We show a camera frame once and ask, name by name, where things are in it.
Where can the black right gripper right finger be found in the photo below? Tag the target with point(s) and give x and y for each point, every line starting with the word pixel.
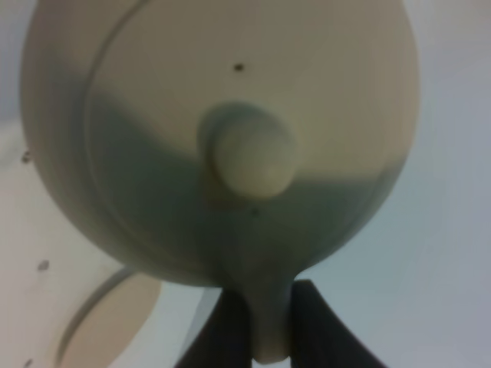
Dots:
pixel 319 338

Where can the beige teapot saucer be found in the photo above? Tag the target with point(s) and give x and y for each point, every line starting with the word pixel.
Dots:
pixel 108 321

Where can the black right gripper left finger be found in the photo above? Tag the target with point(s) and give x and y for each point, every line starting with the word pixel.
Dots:
pixel 225 339

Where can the beige brown teapot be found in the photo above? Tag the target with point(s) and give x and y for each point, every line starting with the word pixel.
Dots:
pixel 228 144

